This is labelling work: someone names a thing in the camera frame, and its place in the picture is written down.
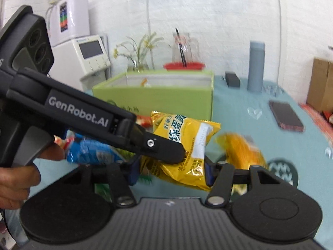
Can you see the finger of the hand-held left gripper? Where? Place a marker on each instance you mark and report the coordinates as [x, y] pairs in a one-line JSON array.
[[158, 148]]

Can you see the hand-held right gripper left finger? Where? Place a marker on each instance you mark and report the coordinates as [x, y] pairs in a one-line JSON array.
[[134, 171]]

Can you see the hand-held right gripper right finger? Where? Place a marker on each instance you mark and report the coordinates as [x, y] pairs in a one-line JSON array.
[[208, 173]]

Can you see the yellow snack packet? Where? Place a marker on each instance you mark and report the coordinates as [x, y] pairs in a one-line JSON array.
[[192, 135]]

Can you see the green cardboard box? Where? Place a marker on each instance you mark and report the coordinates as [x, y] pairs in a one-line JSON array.
[[156, 96]]

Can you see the person's left hand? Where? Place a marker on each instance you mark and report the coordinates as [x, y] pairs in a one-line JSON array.
[[15, 187]]

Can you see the orange snack packet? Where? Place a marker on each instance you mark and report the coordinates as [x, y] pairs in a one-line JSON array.
[[242, 151]]

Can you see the blue snack packet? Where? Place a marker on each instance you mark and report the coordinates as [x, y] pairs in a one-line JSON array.
[[91, 152]]

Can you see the white appliance with screen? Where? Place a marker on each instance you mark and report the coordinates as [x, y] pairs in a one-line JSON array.
[[91, 54]]

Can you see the dark green round coaster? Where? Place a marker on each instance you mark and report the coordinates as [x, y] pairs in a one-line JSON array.
[[285, 170]]

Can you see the red plastic basin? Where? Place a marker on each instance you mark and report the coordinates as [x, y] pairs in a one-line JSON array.
[[183, 66]]

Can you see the white water purifier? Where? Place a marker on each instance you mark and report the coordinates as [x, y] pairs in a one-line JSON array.
[[69, 18]]

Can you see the glass vase with yellow flowers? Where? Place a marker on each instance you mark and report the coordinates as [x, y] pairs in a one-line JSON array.
[[141, 54]]

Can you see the dark notebook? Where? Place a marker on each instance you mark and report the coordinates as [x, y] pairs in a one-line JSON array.
[[286, 116]]

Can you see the small black box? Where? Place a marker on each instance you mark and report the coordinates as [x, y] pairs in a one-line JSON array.
[[232, 79]]

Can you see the black straw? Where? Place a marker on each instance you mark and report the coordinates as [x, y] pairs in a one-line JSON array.
[[180, 47]]

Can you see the clear glass pitcher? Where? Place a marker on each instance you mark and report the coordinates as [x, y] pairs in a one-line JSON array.
[[188, 48]]

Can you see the grey thermos bottle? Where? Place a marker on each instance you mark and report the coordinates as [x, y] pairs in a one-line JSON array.
[[256, 66]]

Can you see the brown cardboard box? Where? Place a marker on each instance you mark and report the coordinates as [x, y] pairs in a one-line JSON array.
[[321, 83]]

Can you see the white wall pipe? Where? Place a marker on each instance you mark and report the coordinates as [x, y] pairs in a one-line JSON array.
[[149, 18], [279, 31]]

